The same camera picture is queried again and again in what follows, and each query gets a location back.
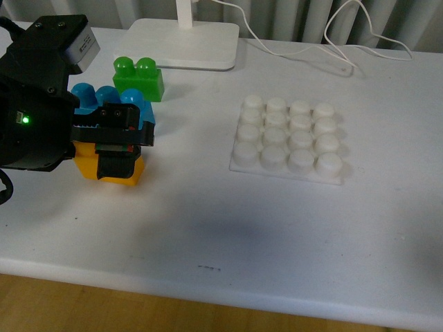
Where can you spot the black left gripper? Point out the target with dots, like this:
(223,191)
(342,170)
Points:
(37,108)

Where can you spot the yellow two-stud block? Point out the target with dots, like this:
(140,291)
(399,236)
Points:
(87,162)

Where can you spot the blue three-stud block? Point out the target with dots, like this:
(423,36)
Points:
(90,100)

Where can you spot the green two-stud block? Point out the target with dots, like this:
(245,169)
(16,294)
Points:
(144,75)

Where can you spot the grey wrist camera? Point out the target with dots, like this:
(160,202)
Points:
(82,51)

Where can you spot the white studded base plate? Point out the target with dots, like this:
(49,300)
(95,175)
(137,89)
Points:
(295,141)

